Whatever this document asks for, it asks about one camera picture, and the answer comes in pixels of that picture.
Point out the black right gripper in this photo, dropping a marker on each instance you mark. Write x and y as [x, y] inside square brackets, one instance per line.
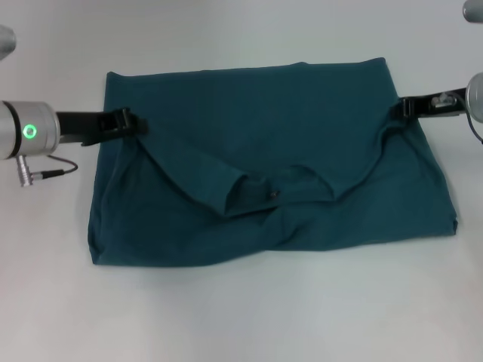
[437, 103]

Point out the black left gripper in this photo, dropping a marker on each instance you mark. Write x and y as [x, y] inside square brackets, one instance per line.
[81, 126]

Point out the teal blue printed T-shirt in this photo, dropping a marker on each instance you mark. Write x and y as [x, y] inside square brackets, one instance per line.
[264, 158]

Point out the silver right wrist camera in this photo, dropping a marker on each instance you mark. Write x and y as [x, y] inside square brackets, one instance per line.
[473, 11]

